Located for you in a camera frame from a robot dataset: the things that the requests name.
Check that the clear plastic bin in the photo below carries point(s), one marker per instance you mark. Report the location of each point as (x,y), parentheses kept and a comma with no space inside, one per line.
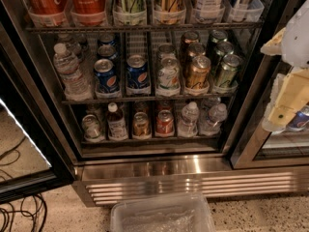
(177,212)

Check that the right glass fridge door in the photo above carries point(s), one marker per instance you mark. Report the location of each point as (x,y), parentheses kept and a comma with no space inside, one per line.
(254,146)

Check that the middle wire shelf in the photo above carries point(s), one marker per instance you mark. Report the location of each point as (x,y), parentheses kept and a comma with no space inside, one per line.
(148,98)

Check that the clear water bottle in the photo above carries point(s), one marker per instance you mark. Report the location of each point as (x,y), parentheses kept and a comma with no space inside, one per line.
(72,44)
(77,84)

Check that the right water bottle bottom shelf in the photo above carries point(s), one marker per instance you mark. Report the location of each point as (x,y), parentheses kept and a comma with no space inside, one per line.
(210,123)

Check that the white green can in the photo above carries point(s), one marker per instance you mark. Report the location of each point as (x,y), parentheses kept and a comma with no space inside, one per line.
(168,74)
(164,50)

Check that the front left Pepsi can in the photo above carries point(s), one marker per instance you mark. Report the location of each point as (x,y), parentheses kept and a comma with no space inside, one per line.
(105,72)

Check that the gold can bottom shelf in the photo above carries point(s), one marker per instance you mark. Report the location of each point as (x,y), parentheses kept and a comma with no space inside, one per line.
(141,125)

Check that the blue Pepsi can centre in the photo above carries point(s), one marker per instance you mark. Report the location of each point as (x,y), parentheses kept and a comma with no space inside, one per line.
(137,77)

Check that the silver green can bottom shelf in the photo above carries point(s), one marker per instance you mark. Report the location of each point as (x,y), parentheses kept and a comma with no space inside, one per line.
(92,128)

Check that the left water bottle bottom shelf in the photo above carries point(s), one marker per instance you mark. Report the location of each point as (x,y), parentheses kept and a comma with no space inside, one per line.
(187,125)

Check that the orange can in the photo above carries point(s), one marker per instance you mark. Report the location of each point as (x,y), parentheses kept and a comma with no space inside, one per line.
(194,50)
(187,38)

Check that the stainless fridge base grille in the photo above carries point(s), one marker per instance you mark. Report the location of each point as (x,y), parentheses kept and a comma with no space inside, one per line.
(112,181)

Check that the middle orange can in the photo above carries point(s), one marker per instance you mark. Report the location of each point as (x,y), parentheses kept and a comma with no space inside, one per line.
(194,50)

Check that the rear orange can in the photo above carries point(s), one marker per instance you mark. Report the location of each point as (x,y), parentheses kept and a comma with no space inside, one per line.
(187,38)

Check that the middle green can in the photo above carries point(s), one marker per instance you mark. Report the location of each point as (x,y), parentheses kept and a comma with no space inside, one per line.
(220,50)

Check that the front white green can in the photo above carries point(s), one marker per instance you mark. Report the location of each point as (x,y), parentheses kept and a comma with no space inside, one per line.
(168,74)

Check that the rear clear water bottle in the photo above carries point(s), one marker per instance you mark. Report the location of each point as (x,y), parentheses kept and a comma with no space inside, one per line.
(72,44)

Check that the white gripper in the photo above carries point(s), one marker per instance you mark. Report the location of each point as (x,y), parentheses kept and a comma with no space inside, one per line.
(296,39)

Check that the red can bottom shelf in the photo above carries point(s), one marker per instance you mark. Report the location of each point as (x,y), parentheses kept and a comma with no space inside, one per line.
(164,122)

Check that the water bottle shelf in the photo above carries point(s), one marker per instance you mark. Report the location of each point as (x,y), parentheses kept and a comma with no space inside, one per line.
(210,123)
(187,125)

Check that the rear left Pepsi can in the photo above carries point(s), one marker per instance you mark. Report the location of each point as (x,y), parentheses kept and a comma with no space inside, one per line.
(107,38)

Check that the top wire shelf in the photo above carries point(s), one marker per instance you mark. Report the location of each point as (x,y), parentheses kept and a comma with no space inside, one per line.
(143,28)

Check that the open glass fridge door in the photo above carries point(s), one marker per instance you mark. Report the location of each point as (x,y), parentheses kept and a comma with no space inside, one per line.
(33,159)

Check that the Pepsi can behind right door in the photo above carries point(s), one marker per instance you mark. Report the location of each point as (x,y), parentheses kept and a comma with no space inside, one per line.
(300,119)

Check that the orange can shelf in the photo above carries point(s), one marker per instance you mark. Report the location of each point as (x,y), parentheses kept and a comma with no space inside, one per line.
(198,72)

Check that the wire shelf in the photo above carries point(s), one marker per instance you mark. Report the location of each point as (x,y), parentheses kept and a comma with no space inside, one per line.
(148,98)
(143,28)

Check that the brown tea bottle bottom shelf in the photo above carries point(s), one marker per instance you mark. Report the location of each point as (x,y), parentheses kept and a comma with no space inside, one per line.
(116,122)

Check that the middle left Pepsi can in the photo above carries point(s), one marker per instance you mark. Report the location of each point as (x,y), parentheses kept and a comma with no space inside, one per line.
(107,51)

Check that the rear white green can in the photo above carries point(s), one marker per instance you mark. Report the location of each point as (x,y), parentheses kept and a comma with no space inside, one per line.
(164,50)

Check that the front clear water bottle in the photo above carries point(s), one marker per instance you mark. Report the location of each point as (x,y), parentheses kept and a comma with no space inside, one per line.
(77,84)

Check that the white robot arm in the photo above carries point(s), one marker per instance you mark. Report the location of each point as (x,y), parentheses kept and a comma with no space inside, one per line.
(295,42)

